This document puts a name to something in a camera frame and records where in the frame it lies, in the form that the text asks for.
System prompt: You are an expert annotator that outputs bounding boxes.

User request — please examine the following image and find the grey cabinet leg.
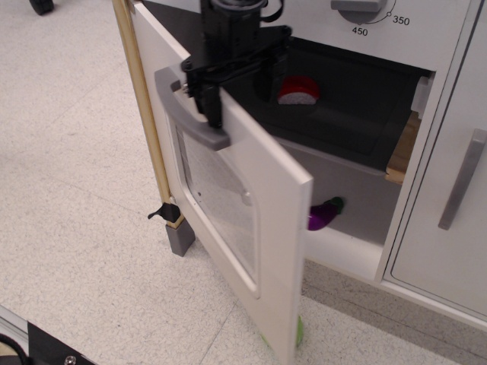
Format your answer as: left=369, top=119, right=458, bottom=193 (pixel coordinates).
left=166, top=214, right=196, bottom=257

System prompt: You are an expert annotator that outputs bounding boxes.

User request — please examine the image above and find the black cable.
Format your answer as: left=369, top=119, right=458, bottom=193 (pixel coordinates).
left=0, top=333, right=31, bottom=365

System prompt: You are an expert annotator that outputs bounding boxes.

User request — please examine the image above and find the white toy kitchen cabinet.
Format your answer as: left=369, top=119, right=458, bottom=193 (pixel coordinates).
left=112, top=0, right=487, bottom=330

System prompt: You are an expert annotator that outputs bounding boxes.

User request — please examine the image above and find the black caster wheel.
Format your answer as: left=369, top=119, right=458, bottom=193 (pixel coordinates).
left=30, top=0, right=54, bottom=16

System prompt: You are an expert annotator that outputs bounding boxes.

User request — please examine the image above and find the silver cabinet door handle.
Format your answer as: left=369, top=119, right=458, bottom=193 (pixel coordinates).
left=438, top=129, right=486, bottom=230

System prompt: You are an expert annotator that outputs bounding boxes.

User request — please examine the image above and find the green toy cabbage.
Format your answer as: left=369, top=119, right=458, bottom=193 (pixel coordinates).
left=259, top=315, right=304, bottom=352

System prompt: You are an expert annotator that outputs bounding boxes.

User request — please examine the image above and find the grey oven tray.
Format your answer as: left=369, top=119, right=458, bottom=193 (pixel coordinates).
left=224, top=38, right=430, bottom=171

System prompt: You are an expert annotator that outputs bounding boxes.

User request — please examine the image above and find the aluminium frame rail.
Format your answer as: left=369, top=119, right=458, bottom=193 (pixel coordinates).
left=0, top=306, right=29, bottom=347

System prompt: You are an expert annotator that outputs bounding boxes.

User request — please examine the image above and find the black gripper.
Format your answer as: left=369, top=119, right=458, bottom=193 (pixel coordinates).
left=181, top=1, right=291, bottom=129

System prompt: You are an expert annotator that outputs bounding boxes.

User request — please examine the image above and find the white right cabinet door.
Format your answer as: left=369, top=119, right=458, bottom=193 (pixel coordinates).
left=390, top=21, right=486, bottom=319

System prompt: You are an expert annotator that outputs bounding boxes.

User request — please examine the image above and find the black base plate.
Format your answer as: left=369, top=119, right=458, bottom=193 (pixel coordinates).
left=27, top=322, right=95, bottom=365

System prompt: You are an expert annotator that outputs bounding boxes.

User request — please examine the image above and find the black clamp lever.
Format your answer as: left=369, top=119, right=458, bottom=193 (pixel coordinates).
left=148, top=202, right=181, bottom=223

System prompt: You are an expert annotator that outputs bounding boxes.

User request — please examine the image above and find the red white toy sushi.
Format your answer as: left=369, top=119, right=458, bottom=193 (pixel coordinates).
left=278, top=75, right=320, bottom=105

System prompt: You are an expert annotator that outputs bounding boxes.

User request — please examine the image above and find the purple toy eggplant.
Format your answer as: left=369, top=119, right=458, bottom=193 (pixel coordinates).
left=307, top=197, right=344, bottom=231

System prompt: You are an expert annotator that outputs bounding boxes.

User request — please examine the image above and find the white oven door with window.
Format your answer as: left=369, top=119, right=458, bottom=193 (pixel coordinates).
left=132, top=2, right=313, bottom=364

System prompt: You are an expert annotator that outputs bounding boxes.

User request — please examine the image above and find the grey temperature knob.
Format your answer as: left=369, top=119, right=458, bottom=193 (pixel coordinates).
left=330, top=0, right=387, bottom=24

